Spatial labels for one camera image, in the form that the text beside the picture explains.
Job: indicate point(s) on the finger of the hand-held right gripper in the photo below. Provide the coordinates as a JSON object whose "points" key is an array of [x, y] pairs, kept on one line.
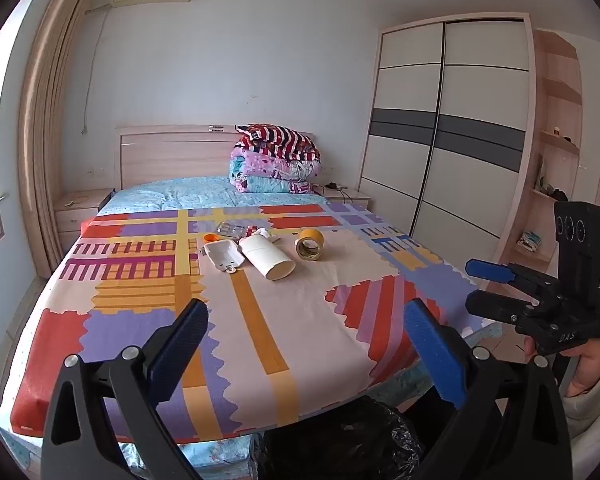
{"points": [[490, 270], [495, 306]]}

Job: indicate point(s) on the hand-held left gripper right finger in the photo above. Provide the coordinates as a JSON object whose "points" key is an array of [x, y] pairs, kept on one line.
{"points": [[436, 355]]}

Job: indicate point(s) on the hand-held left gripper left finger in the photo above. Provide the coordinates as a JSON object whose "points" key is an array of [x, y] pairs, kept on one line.
{"points": [[180, 345]]}

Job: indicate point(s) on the white plastic box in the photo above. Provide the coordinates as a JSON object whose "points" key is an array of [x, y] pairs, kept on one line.
{"points": [[223, 255]]}

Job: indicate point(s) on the white cylinder container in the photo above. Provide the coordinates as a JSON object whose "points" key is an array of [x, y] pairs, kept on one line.
{"points": [[265, 257]]}

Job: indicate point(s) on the black trash bag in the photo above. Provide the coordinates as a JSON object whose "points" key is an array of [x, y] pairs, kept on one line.
{"points": [[340, 440]]}

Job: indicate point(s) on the yellow tape roll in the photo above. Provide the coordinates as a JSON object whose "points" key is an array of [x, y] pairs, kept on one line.
{"points": [[310, 246]]}

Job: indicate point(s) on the person's right hand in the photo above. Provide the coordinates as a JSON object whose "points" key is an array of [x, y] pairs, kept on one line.
{"points": [[587, 366]]}

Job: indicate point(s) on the blue and white book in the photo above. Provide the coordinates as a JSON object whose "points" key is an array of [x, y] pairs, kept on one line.
{"points": [[530, 240]]}

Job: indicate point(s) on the dark items on shelf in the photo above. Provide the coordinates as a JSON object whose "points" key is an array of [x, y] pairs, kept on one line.
{"points": [[552, 192]]}

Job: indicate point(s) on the orange cap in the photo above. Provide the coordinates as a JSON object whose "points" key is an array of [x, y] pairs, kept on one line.
{"points": [[211, 237]]}

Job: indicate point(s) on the colourful patterned blanket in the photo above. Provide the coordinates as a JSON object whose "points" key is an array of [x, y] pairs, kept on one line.
{"points": [[290, 320]]}

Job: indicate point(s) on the silver blister pack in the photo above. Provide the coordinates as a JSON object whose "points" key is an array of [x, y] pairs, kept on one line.
{"points": [[230, 230]]}

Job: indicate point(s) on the sliding door wardrobe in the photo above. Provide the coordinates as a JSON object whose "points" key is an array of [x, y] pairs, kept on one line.
{"points": [[450, 135]]}

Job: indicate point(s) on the bed with light blue sheet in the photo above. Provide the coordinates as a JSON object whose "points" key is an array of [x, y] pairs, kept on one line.
{"points": [[170, 192]]}

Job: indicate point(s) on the wooden corner shelf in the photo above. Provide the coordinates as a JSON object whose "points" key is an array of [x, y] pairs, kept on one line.
{"points": [[555, 110]]}

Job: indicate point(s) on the wooden nightstand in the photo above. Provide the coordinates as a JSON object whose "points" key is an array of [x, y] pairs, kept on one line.
{"points": [[80, 207], [350, 197]]}

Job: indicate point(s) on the person's light grey clothing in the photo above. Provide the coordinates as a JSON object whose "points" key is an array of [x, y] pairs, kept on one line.
{"points": [[595, 447]]}

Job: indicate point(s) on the light blue folded quilt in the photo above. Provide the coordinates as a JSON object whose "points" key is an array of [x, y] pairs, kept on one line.
{"points": [[260, 185]]}

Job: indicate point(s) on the wooden headboard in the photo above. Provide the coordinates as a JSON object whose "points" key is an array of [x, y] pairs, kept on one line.
{"points": [[175, 155]]}

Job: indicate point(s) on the pink folded quilt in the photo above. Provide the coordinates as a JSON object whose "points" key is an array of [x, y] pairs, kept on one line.
{"points": [[265, 166]]}

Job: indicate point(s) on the striped folded quilt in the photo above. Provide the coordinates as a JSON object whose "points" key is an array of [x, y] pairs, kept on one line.
{"points": [[280, 141]]}

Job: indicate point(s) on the wooden window frame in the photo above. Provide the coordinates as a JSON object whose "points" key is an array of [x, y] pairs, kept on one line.
{"points": [[45, 125]]}

